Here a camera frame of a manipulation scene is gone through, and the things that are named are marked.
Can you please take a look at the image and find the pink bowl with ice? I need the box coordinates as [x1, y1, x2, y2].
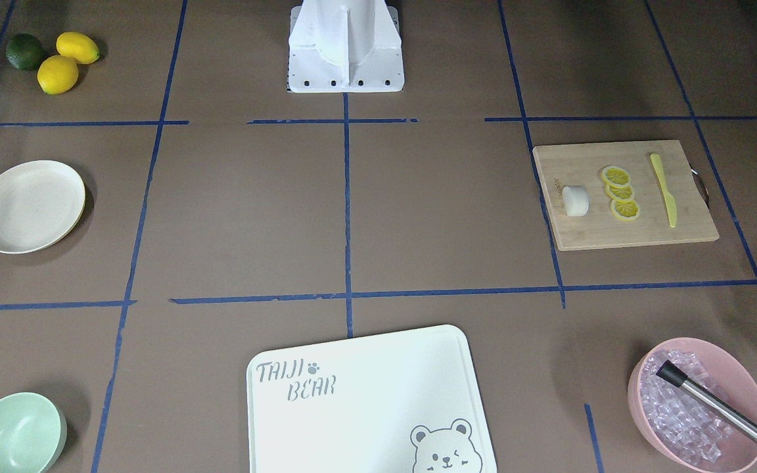
[628, 338, 757, 472]

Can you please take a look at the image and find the yellow plastic knife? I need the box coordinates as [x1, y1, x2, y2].
[649, 152, 678, 229]

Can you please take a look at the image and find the lemon slice bottom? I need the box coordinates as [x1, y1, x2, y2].
[610, 200, 642, 221]

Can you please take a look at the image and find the lemon slice top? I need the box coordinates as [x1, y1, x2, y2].
[600, 165, 631, 189]

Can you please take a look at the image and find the beige round plate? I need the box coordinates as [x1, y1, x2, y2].
[0, 160, 86, 254]

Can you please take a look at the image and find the bamboo cutting board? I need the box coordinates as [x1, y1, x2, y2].
[534, 140, 719, 251]

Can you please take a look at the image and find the yellow lemon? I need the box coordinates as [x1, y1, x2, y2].
[55, 31, 101, 65]
[37, 56, 80, 95]

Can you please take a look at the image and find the white bear serving tray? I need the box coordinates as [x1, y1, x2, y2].
[246, 325, 497, 472]

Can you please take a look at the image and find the lemon slice middle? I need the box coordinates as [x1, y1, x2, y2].
[604, 185, 635, 202]

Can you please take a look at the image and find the white steamed bun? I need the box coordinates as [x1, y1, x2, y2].
[562, 185, 591, 217]

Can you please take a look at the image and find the yellow lemon upper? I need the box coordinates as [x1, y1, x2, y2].
[55, 31, 101, 65]

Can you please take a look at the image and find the lemon slice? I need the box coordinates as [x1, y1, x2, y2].
[604, 185, 635, 202]
[610, 200, 642, 221]
[600, 165, 631, 189]

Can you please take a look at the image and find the yellow lemon lower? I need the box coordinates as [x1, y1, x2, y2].
[37, 56, 80, 95]

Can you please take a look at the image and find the green lime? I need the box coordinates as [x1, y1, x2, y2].
[5, 34, 47, 71]

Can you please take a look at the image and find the mint green bowl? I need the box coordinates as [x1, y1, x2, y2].
[0, 392, 67, 472]

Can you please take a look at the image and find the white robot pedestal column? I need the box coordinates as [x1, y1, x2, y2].
[287, 1, 405, 93]

